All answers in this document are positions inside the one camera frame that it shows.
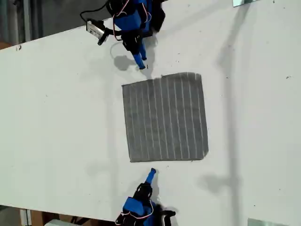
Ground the arm red white wire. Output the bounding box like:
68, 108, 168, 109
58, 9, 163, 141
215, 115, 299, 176
112, 0, 132, 41
115, 202, 155, 223

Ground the brown cardboard box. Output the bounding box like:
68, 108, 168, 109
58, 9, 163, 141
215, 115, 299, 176
30, 210, 71, 226

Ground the white metal post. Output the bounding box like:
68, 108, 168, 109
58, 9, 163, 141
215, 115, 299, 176
20, 208, 32, 226

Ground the camera black stalk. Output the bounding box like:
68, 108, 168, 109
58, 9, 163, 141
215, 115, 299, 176
154, 204, 166, 216
97, 28, 123, 46

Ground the grey metal post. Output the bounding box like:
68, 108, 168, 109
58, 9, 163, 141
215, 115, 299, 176
23, 0, 32, 44

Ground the white plastic container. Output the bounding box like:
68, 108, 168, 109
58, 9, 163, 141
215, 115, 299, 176
44, 218, 72, 226

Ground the grey striped square towel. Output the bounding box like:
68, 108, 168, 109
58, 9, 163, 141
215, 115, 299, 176
121, 72, 209, 163

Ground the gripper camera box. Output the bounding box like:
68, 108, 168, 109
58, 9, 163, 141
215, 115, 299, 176
162, 210, 177, 226
86, 20, 106, 40

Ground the camera black cable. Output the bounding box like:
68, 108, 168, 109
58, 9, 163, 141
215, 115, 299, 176
79, 2, 111, 24

